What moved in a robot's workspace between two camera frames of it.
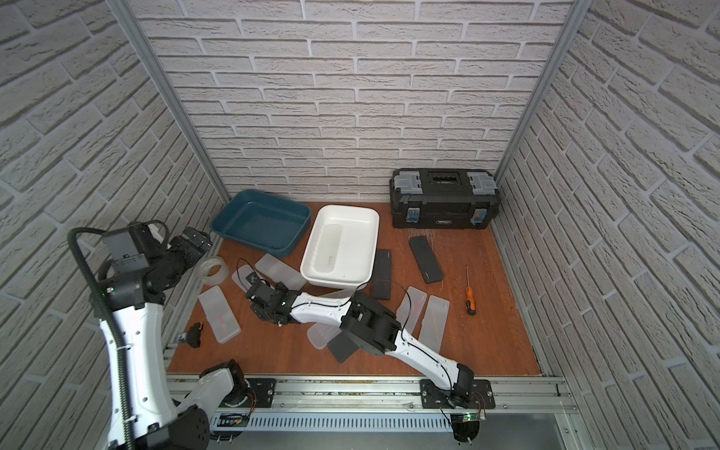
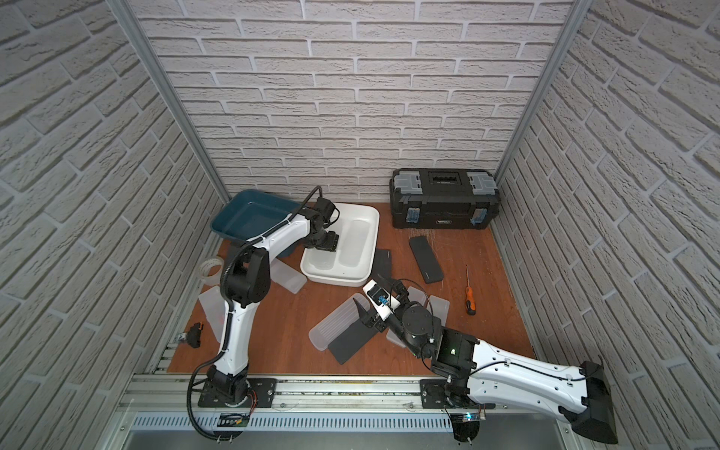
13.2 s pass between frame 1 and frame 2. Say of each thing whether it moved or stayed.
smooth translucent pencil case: moved
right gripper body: moved
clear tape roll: stayed
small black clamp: stayed
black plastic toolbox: stayed
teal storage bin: stayed
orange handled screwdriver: stayed
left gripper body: moved
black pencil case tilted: stayed
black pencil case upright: stayed
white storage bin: stayed
